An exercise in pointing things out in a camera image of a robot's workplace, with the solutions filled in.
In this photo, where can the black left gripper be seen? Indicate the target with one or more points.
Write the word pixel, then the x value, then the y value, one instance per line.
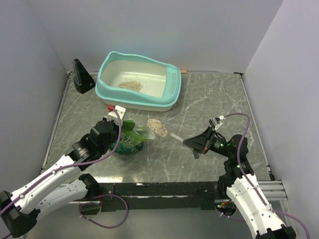
pixel 116 126

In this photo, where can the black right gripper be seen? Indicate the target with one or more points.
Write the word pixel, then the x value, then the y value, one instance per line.
pixel 198 142

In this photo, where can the green litter bag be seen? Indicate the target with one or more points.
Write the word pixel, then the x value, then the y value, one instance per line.
pixel 133 137

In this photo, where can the clear plastic scoop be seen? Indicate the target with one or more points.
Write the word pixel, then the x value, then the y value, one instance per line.
pixel 162 130

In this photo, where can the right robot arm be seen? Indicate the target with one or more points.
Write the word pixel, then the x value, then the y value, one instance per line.
pixel 240 185

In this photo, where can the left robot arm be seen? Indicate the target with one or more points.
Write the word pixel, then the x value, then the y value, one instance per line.
pixel 21 209

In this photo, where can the pile of beige litter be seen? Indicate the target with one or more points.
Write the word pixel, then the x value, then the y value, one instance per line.
pixel 133 85

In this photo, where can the teal and white litter box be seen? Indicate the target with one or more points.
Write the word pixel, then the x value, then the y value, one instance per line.
pixel 161 82

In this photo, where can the black triangular stand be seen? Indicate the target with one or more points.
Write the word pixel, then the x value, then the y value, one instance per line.
pixel 83 81

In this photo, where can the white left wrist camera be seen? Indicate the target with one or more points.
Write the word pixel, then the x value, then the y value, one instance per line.
pixel 116 113

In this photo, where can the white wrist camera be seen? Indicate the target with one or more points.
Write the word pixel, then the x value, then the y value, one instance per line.
pixel 216 122
pixel 116 113

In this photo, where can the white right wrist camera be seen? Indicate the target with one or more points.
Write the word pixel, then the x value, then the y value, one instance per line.
pixel 216 122

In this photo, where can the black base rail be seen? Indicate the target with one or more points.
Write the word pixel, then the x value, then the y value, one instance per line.
pixel 161 195

